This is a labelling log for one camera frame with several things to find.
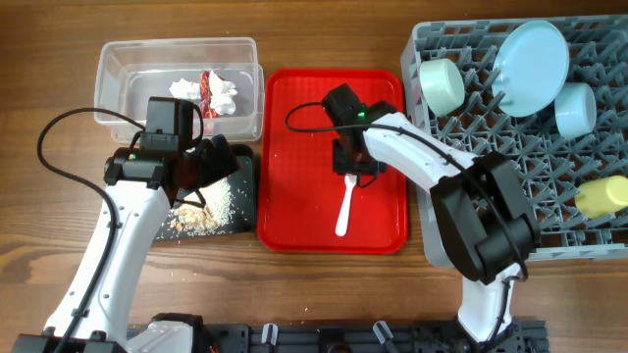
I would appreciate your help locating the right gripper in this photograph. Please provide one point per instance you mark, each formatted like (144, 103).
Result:
(342, 164)

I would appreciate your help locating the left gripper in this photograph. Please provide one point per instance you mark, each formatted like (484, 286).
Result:
(221, 162)

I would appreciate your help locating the white plastic fork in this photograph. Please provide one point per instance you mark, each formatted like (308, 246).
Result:
(342, 221)

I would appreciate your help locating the rice and food scraps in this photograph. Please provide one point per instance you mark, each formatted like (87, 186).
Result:
(193, 220)

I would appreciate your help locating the red snack wrapper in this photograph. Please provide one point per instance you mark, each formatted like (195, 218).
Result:
(205, 96)

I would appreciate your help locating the white napkin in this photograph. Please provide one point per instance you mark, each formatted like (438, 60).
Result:
(223, 93)

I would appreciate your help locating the green bowl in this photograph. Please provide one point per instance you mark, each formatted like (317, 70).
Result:
(442, 86)

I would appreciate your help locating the light blue plate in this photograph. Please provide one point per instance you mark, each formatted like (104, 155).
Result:
(532, 65)

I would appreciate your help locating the light blue bowl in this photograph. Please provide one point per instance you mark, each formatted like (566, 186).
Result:
(575, 110)

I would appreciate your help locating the yellow plastic cup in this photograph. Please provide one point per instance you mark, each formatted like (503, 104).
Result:
(603, 196)

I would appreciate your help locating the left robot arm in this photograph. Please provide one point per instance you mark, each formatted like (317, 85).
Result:
(143, 183)

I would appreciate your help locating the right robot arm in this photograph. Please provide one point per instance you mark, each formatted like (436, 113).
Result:
(485, 223)

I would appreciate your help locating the grey dishwasher rack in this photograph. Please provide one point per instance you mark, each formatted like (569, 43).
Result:
(551, 167)

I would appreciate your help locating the black plastic tray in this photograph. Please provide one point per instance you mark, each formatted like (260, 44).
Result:
(242, 184)

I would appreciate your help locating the red serving tray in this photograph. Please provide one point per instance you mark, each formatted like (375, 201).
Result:
(299, 193)

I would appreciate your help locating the clear plastic bin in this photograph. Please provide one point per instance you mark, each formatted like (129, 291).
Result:
(130, 72)

